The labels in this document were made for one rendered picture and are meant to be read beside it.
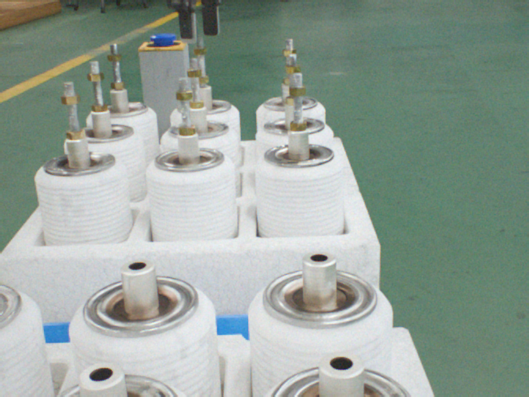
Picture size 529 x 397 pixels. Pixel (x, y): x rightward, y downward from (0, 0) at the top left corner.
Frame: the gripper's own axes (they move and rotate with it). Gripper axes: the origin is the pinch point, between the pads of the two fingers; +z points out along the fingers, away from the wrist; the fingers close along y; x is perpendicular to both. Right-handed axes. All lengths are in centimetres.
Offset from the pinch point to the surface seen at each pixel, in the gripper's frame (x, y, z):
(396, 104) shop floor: 6, -109, 36
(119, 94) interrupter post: -10.4, 5.2, 8.1
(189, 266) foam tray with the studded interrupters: 11.4, 29.2, 19.6
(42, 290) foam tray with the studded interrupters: -2.9, 34.8, 21.6
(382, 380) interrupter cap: 36, 55, 10
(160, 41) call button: -12.6, -11.4, 3.6
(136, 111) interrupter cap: -8.2, 4.8, 10.5
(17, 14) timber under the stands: -243, -255, 30
